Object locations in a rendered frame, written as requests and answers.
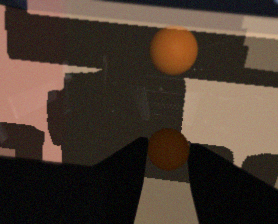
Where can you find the dark brown ball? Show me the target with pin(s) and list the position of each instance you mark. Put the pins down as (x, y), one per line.
(168, 149)

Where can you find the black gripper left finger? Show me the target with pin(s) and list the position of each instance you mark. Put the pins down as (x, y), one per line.
(47, 192)

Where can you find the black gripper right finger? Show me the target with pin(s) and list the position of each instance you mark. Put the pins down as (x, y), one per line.
(224, 193)

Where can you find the translucent orange ball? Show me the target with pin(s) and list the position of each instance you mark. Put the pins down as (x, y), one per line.
(173, 50)

